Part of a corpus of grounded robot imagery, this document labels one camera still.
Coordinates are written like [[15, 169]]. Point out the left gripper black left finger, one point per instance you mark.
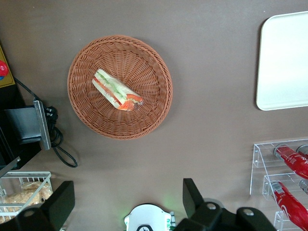
[[48, 214]]

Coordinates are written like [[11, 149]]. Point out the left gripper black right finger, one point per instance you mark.
[[207, 216]]

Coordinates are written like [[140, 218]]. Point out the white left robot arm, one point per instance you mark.
[[149, 216]]

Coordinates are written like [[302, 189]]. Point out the wrapped vegetable sandwich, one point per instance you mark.
[[110, 87]]

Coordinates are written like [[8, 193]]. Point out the brown round wicker basket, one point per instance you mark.
[[144, 72]]

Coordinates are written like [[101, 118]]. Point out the cream plastic tray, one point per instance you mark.
[[284, 65]]

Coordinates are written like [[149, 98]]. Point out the bagged crispy snack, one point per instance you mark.
[[21, 199]]

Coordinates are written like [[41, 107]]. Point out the clear acrylic bottle rack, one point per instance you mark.
[[260, 168]]

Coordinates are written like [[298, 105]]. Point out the grey metal clamp plate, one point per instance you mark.
[[43, 127]]

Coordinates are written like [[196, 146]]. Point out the yellow emergency stop box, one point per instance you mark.
[[6, 80]]

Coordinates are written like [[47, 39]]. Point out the silver aluminium bracket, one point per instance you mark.
[[9, 166]]

